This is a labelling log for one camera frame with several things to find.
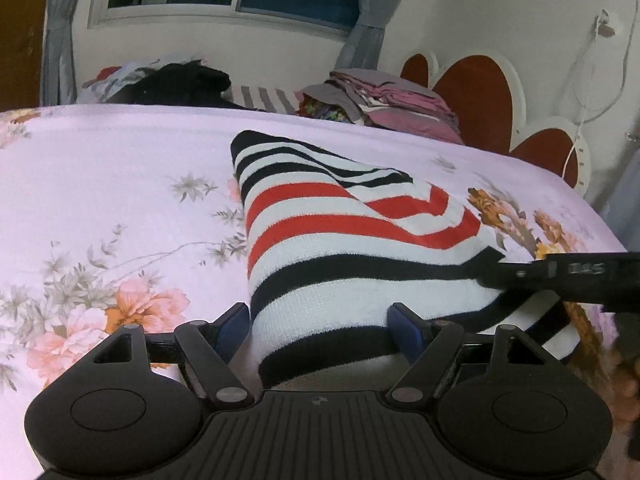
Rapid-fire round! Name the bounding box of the white wall plug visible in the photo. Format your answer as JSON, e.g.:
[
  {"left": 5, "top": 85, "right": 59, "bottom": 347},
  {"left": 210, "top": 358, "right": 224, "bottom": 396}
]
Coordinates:
[{"left": 595, "top": 7, "right": 620, "bottom": 38}]

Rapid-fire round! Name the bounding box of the pile of unfolded dark clothes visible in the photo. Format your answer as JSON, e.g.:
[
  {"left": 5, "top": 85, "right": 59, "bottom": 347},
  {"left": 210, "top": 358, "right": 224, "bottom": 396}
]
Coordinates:
[{"left": 80, "top": 55, "right": 236, "bottom": 108}]

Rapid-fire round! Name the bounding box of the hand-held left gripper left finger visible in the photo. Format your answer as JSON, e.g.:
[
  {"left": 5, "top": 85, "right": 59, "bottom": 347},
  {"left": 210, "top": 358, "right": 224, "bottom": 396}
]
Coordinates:
[{"left": 92, "top": 302, "right": 253, "bottom": 408}]

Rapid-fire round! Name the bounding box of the stack of folded clothes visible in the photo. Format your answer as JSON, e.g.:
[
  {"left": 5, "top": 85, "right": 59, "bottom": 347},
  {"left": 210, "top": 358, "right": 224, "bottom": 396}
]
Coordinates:
[{"left": 297, "top": 67, "right": 466, "bottom": 146}]

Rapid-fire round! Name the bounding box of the pink floral bed sheet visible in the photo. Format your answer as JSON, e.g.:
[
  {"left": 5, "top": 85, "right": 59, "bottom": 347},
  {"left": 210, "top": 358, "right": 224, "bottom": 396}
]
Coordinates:
[{"left": 0, "top": 105, "right": 631, "bottom": 480}]

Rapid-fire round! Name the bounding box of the grey striped cloth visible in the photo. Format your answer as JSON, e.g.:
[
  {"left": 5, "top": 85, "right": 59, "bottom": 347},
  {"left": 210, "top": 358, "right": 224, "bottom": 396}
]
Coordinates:
[{"left": 227, "top": 85, "right": 301, "bottom": 113}]

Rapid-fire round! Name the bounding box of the grey curtain beside headboard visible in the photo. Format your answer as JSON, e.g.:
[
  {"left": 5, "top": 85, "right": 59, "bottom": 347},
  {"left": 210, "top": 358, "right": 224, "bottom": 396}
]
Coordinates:
[{"left": 330, "top": 0, "right": 418, "bottom": 73}]

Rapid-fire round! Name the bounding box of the brown wooden door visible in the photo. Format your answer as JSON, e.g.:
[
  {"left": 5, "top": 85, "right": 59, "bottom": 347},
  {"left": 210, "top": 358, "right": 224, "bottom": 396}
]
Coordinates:
[{"left": 0, "top": 0, "right": 51, "bottom": 111}]

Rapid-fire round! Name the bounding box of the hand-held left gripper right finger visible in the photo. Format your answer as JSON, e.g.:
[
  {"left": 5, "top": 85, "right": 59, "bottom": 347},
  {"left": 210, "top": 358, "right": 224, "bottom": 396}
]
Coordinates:
[{"left": 387, "top": 302, "right": 551, "bottom": 406}]

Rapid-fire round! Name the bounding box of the grey curtain beside door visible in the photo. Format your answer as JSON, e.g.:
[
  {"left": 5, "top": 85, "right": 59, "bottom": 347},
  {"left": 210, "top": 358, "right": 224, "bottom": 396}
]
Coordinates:
[{"left": 40, "top": 0, "right": 83, "bottom": 106}]

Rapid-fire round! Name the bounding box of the brown and white headboard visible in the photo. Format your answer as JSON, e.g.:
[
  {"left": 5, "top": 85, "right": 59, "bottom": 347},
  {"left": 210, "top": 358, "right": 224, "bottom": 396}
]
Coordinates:
[{"left": 400, "top": 50, "right": 593, "bottom": 196}]

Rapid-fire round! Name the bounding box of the white cable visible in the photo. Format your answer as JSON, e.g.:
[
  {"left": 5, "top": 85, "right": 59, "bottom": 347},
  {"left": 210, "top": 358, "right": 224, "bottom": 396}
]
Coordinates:
[{"left": 560, "top": 10, "right": 632, "bottom": 181}]

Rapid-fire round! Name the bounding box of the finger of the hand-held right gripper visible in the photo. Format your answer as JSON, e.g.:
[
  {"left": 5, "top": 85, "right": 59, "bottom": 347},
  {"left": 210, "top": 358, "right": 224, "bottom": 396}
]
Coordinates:
[{"left": 472, "top": 254, "right": 550, "bottom": 293}]

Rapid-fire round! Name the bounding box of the red black white striped sweater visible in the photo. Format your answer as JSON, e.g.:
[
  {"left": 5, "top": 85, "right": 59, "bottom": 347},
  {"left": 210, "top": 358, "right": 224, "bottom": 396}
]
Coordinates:
[{"left": 230, "top": 130, "right": 581, "bottom": 391}]

